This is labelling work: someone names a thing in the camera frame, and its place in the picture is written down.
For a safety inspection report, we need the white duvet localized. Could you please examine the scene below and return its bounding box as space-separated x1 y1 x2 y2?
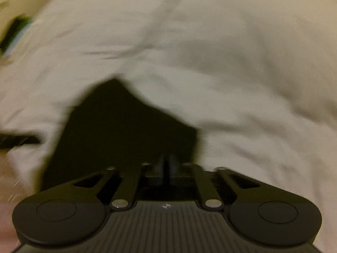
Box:
0 0 337 211

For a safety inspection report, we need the green folded cloth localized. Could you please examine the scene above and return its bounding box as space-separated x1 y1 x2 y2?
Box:
1 14 31 56

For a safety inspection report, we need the black garment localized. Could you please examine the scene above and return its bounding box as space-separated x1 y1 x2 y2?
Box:
40 79 197 191

